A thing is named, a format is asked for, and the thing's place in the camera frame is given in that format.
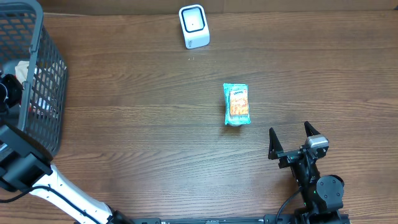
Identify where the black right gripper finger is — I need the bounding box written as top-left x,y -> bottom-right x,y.
268,128 -> 284,160
304,121 -> 320,137

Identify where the teal orange soup packet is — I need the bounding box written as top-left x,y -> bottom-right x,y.
223,83 -> 251,125

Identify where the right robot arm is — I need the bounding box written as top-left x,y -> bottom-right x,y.
264,121 -> 351,224

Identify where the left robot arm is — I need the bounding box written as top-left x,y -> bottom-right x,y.
1,119 -> 132,224

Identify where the white barcode scanner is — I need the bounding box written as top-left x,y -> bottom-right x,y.
178,4 -> 210,49

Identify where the white brown snack bag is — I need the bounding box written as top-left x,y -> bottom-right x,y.
15,60 -> 29,84

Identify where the grey plastic mesh basket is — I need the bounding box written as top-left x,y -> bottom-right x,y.
1,0 -> 68,155

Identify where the green white cup container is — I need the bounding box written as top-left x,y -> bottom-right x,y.
228,123 -> 242,127

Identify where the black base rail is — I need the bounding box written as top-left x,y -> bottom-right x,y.
130,214 -> 299,224

